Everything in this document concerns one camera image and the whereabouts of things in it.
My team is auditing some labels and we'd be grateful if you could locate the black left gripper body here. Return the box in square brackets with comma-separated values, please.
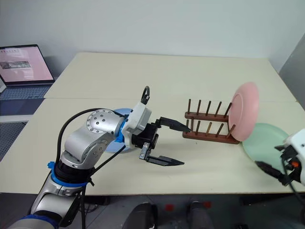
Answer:
[132, 121, 160, 150]

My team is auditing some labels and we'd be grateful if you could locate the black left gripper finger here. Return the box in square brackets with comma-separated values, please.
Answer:
[154, 116, 192, 133]
[139, 142, 185, 167]

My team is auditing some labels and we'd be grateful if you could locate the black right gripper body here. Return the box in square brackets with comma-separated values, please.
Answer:
[280, 145, 301, 187]

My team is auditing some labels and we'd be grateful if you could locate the wooden dish rack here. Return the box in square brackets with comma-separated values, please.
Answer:
[182, 98, 240, 145]

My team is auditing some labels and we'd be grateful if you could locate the green plate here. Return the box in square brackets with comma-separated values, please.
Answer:
[242, 122, 291, 171]

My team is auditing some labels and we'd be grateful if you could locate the blue plate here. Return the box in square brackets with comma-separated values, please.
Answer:
[103, 108, 134, 154]

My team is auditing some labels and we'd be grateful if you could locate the pink plate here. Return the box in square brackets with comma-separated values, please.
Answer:
[227, 82, 260, 142]

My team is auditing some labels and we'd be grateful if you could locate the dark rounded shape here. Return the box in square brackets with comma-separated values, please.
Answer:
[124, 201, 159, 229]
[186, 200, 213, 229]

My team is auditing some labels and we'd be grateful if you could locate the grey panel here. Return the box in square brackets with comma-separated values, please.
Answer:
[278, 31, 305, 104]

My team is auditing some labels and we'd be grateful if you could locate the open laptop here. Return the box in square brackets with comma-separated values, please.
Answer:
[0, 44, 56, 100]

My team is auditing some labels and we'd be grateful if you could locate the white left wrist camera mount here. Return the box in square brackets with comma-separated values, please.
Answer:
[121, 101, 153, 147]

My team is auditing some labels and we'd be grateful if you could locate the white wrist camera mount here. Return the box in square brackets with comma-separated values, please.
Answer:
[121, 101, 153, 147]
[283, 128, 305, 186]

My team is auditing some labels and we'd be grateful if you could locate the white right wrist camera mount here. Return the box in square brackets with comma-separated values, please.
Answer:
[283, 128, 305, 186]

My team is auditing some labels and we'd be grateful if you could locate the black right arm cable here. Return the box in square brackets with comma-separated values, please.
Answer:
[288, 180, 305, 212]

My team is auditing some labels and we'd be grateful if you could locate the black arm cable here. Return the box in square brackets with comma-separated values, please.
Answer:
[56, 107, 134, 229]
[288, 180, 305, 212]

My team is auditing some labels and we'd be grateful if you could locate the black left camera cable loop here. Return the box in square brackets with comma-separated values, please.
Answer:
[140, 85, 152, 105]

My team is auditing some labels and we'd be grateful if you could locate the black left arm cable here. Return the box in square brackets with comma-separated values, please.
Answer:
[56, 107, 134, 229]

